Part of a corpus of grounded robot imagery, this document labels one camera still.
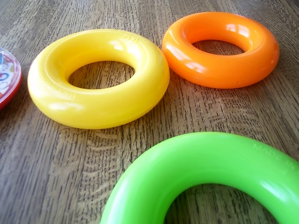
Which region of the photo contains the yellow plastic ring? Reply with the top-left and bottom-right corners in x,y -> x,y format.
27,28 -> 171,130

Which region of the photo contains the green plastic ring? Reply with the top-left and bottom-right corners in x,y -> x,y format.
100,132 -> 299,224

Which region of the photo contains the orange plastic ring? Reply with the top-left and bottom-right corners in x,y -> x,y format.
162,11 -> 280,89

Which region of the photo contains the clear red bead ring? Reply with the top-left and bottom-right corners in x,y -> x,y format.
0,46 -> 23,112

